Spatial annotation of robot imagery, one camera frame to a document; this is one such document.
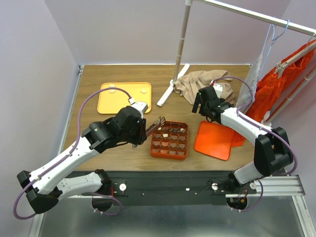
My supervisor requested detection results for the orange compartment box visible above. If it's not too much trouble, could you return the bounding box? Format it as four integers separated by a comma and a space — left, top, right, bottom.
150, 121, 189, 160

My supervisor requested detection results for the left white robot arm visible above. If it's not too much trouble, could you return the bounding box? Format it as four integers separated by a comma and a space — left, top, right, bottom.
17, 102, 148, 214

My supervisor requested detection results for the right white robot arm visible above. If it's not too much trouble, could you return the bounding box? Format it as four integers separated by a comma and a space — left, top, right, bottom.
192, 86, 294, 194

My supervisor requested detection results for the beige crumpled cloth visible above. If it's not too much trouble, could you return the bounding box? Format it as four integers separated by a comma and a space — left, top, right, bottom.
173, 70, 232, 105

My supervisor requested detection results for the white clothes rack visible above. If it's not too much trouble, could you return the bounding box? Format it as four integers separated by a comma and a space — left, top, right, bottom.
157, 0, 316, 107

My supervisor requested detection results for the light orange tray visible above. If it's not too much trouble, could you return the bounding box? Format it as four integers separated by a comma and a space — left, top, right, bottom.
97, 82, 152, 114

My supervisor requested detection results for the grey garment on hanger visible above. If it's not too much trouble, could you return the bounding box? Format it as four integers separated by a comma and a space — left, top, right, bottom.
236, 54, 263, 114

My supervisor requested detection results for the orange box lid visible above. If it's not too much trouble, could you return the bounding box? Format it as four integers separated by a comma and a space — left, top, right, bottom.
194, 121, 235, 161

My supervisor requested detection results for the orange garment on hanger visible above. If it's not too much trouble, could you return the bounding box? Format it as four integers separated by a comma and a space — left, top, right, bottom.
232, 40, 316, 148

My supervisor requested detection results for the wooden clothes hanger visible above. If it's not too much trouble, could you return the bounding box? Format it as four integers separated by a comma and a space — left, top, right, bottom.
274, 33, 316, 79

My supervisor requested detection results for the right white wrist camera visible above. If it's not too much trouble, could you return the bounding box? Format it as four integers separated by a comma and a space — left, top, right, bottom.
213, 83, 223, 98

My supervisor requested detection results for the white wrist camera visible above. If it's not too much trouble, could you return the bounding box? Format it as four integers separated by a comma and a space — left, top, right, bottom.
130, 101, 148, 117
213, 83, 223, 98

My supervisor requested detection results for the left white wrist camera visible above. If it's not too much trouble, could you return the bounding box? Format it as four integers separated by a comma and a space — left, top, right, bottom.
130, 101, 148, 117

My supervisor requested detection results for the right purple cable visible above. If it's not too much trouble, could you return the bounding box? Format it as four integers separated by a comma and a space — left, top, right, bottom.
211, 76, 298, 212

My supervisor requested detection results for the purple cable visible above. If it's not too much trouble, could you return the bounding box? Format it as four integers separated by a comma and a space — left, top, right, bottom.
211, 76, 298, 212
12, 87, 136, 220

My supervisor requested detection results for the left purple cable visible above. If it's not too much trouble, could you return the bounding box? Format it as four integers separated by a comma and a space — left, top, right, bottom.
12, 87, 136, 220

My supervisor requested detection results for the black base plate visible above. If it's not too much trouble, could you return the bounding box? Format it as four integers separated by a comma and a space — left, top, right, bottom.
81, 170, 257, 207

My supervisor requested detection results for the blue wire hanger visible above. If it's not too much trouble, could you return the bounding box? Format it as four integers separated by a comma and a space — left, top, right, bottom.
261, 19, 290, 71

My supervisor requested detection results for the aluminium rail frame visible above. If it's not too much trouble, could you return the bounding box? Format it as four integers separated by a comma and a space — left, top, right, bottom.
30, 64, 316, 237

